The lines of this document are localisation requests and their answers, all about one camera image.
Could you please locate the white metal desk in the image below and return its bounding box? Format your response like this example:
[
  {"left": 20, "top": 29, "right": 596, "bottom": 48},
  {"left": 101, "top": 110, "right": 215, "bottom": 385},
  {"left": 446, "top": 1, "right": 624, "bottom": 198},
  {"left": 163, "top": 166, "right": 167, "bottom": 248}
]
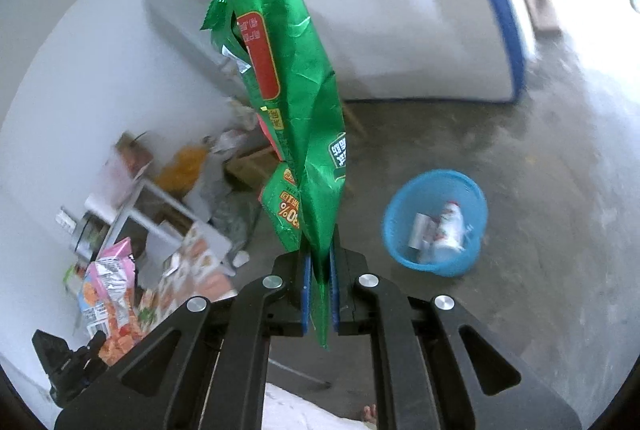
[{"left": 94, "top": 176, "right": 237, "bottom": 271}]

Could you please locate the green chip bag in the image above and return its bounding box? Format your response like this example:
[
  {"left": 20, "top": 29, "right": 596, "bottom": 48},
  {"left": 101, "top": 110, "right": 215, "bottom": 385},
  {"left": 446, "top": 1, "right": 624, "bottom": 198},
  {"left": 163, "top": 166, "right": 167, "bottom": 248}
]
[{"left": 202, "top": 0, "right": 347, "bottom": 346}]

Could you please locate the yellow plastic bag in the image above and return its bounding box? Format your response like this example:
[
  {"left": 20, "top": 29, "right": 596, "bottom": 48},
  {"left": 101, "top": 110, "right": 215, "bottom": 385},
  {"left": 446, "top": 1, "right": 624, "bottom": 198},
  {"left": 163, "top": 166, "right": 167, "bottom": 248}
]
[{"left": 154, "top": 145, "right": 208, "bottom": 198}]

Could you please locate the grey metal cooker pot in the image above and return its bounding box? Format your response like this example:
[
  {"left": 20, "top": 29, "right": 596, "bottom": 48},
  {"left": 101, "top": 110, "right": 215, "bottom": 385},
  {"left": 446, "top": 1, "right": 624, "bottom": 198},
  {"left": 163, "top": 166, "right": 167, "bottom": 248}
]
[{"left": 70, "top": 212, "right": 110, "bottom": 262}]

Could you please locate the orange pink snack bag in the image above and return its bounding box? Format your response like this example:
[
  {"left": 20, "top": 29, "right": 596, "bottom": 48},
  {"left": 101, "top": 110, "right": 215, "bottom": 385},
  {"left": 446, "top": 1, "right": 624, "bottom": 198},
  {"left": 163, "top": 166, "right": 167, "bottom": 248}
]
[{"left": 78, "top": 237, "right": 143, "bottom": 366}]

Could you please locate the white bottle in basket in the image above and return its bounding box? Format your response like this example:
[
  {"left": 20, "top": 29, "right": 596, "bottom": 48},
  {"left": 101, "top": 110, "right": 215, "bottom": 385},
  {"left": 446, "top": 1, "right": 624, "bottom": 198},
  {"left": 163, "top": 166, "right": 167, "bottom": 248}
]
[{"left": 432, "top": 202, "right": 473, "bottom": 263}]

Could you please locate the white paper towel roll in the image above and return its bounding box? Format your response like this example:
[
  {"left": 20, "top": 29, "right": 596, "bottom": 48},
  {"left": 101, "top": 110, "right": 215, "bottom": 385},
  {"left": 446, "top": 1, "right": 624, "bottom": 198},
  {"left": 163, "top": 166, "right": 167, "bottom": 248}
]
[{"left": 85, "top": 193, "right": 118, "bottom": 225}]

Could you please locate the blue plastic trash basket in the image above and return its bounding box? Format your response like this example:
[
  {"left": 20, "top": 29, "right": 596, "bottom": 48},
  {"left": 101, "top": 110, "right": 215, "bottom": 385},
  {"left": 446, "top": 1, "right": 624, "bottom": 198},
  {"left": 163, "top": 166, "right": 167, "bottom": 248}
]
[{"left": 382, "top": 170, "right": 488, "bottom": 277}]

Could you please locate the grey refrigerator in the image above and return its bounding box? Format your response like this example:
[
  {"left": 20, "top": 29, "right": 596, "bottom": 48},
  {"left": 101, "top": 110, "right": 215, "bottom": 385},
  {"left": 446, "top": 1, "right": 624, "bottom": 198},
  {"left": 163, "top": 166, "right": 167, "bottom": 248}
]
[{"left": 144, "top": 0, "right": 248, "bottom": 104}]

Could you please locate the table with patterned tablecloth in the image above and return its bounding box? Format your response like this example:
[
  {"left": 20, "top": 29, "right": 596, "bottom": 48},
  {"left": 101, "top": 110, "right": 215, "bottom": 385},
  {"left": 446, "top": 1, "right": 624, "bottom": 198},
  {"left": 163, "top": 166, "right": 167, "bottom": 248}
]
[{"left": 137, "top": 221, "right": 236, "bottom": 332}]

